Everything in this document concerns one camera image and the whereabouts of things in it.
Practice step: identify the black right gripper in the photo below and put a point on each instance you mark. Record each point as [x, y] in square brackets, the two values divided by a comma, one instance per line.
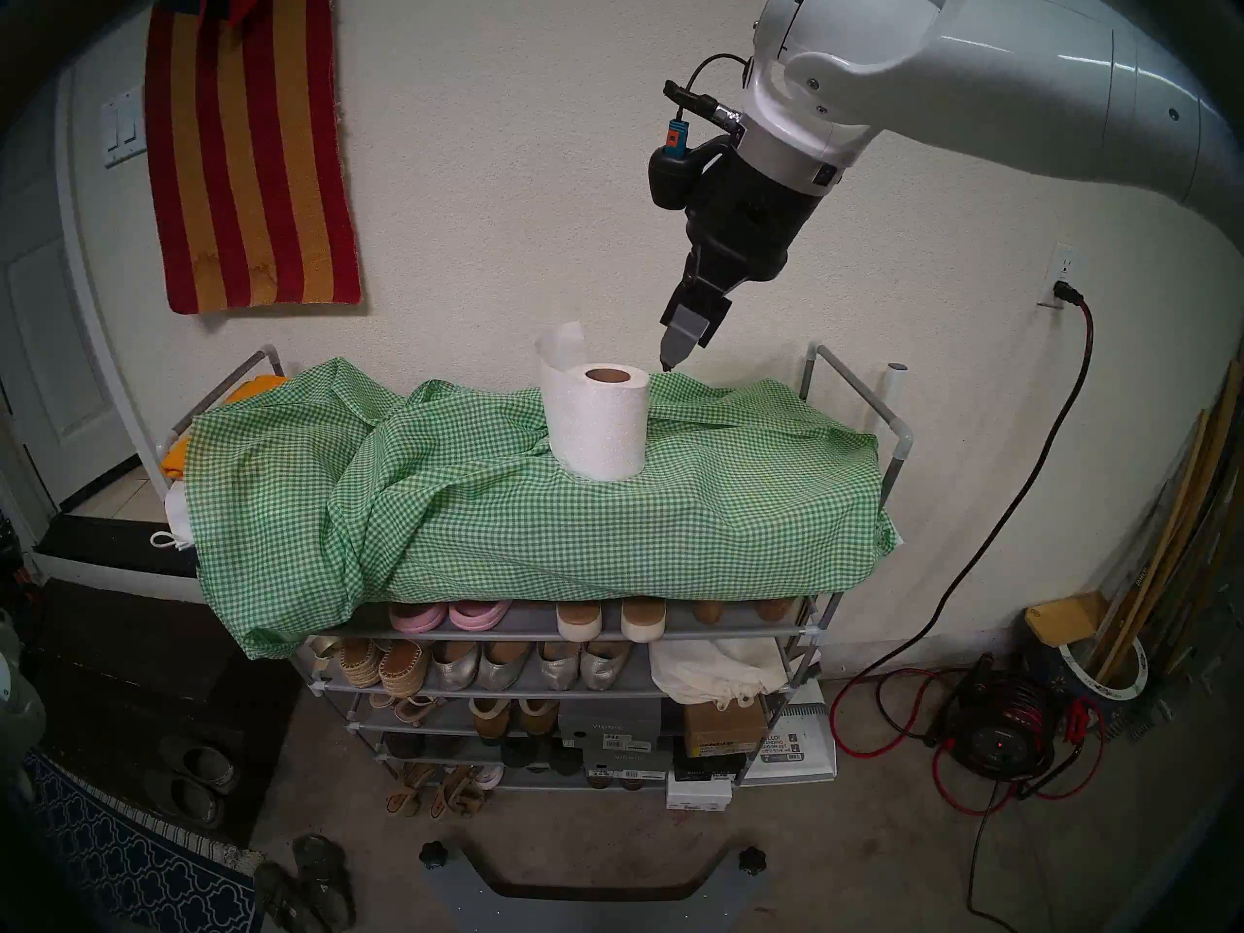
[748, 222]

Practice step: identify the white toilet paper roll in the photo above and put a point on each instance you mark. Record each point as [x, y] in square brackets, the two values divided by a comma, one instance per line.
[603, 426]

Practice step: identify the green gingham cloth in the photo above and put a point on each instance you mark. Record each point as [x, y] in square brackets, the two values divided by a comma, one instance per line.
[544, 523]

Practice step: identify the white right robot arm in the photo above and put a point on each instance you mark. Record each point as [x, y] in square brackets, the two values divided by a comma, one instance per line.
[1020, 66]

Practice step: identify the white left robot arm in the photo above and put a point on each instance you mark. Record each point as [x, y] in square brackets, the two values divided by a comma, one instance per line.
[15, 708]

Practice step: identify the brown suede shoe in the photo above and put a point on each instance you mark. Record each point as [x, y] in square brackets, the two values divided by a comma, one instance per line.
[776, 610]
[709, 612]

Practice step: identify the white cork-sole shoe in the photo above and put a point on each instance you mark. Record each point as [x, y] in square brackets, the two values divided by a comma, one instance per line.
[579, 622]
[643, 622]

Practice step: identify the grey metal shoe rack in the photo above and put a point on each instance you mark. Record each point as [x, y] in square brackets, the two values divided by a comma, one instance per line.
[535, 622]

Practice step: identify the silver flat shoe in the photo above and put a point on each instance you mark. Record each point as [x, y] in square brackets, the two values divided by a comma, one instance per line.
[604, 669]
[501, 669]
[454, 669]
[559, 669]

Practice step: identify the pink slip-on shoe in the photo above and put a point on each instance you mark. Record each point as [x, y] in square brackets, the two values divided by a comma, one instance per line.
[479, 616]
[418, 617]

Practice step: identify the woven espadrille shoe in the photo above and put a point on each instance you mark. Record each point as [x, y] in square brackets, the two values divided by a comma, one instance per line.
[403, 669]
[360, 663]

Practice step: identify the white PVC pipe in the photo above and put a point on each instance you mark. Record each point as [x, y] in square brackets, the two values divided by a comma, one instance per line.
[893, 397]

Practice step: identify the brown cardboard shoebox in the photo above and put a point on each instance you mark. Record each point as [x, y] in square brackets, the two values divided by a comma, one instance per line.
[724, 727]

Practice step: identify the grey Vionic shoebox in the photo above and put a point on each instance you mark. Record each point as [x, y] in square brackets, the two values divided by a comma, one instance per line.
[610, 725]
[627, 766]

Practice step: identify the tan suede boot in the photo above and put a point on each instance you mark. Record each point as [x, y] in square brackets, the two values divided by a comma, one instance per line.
[489, 720]
[537, 717]

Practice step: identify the white labelled flat box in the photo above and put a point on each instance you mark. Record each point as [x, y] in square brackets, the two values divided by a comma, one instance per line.
[805, 744]

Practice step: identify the black shoebox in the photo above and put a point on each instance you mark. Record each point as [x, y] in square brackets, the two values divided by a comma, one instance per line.
[708, 766]

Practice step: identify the tan dustpan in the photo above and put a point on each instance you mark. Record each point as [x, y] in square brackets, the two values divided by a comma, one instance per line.
[1064, 618]

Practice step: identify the small white shoebox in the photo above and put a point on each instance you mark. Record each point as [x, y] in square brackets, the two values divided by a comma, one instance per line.
[698, 793]

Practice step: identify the red orange striped rug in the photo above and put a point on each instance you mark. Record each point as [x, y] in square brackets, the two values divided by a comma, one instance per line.
[253, 154]

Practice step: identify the white pink sneaker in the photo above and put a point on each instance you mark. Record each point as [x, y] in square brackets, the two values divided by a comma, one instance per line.
[488, 777]

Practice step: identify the leaning wooden sticks bundle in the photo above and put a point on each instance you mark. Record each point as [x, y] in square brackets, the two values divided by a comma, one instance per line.
[1166, 542]

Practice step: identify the black knob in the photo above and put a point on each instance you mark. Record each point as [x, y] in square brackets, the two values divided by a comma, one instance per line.
[752, 859]
[433, 854]

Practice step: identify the orange folded towel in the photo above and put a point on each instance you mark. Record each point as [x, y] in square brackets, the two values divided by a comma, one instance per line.
[178, 460]

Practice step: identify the blue bucket white rim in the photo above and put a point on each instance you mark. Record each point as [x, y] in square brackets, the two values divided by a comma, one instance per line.
[1118, 683]

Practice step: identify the black doorstep mat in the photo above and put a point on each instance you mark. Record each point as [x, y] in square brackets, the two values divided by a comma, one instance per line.
[97, 542]

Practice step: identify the white panel door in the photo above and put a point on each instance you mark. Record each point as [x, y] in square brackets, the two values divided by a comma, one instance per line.
[49, 358]

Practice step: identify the dark brown wooden step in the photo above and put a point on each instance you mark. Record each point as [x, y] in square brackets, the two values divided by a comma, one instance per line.
[126, 659]

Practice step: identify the grey slipper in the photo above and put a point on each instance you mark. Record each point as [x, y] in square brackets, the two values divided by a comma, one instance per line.
[185, 802]
[201, 764]

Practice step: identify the blue patterned rug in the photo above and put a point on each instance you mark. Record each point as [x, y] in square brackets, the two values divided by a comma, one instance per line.
[136, 868]

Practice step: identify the white wall outlet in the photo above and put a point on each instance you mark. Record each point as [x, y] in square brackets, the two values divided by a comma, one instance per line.
[1061, 262]

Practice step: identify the grey robot base frame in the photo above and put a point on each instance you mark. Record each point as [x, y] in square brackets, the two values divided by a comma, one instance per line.
[593, 912]

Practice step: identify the white light switch plate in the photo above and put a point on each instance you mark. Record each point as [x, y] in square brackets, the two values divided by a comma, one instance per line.
[124, 129]

